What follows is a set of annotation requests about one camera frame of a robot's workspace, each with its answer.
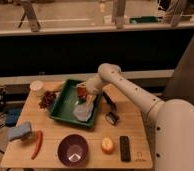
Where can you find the white cup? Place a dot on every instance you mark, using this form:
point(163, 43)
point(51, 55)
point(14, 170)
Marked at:
point(37, 87)

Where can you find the yellow banana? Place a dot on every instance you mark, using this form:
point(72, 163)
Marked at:
point(57, 88)

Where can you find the red bowl in tray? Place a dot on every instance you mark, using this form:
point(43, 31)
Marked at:
point(81, 91)

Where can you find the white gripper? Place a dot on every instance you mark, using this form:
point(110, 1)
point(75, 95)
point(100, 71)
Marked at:
point(90, 98)

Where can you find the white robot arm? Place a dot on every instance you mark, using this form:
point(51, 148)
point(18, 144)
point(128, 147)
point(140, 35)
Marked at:
point(174, 119)

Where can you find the blue sponge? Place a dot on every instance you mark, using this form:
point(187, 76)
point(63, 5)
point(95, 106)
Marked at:
point(20, 131)

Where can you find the dark red grapes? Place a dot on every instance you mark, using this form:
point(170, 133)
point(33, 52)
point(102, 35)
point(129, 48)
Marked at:
point(47, 99)

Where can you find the red chili pepper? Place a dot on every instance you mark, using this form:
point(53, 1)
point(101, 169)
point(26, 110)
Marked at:
point(39, 137)

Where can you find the black remote control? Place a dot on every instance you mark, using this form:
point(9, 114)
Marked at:
point(125, 149)

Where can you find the wooden table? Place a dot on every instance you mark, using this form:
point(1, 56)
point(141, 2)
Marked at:
point(18, 153)

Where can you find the orange fruit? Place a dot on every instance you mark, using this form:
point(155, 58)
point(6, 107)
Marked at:
point(107, 145)

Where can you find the purple bowl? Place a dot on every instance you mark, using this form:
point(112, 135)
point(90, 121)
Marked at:
point(73, 151)

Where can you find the black dish brush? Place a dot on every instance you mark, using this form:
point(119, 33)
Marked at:
point(111, 116)

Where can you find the blue box beside table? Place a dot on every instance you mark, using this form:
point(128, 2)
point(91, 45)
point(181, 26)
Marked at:
point(12, 116)

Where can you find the green object behind glass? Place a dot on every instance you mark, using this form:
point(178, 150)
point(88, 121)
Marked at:
point(143, 19)

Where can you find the green plastic tray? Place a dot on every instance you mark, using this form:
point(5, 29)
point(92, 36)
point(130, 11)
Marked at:
point(63, 106)

